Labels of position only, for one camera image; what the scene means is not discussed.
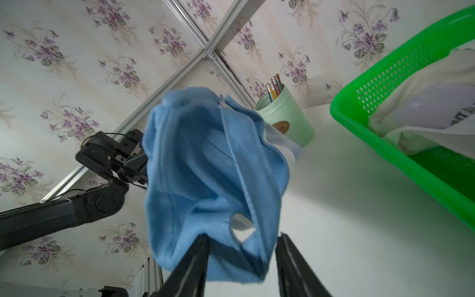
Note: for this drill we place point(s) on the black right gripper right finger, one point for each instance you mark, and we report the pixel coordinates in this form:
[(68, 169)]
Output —
[(295, 277)]

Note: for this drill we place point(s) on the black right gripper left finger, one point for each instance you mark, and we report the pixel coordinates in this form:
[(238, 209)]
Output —
[(189, 277)]

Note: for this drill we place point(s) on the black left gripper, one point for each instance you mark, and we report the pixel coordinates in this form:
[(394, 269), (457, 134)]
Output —
[(129, 159)]

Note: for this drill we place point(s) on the light blue baseball cap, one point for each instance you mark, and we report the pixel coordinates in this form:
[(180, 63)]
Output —
[(215, 168)]

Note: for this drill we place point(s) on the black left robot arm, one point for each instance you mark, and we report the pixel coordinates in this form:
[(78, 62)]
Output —
[(72, 208)]

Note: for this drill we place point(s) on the beige baseball cap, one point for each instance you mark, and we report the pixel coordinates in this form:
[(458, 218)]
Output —
[(434, 107)]

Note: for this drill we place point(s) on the mint green pencil cup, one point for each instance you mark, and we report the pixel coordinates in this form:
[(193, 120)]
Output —
[(286, 116)]

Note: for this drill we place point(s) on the bundle of coloured pencils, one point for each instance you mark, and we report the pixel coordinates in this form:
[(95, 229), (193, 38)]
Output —
[(274, 87)]

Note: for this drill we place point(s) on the green plastic basket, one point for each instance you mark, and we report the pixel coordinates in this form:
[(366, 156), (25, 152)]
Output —
[(447, 176)]

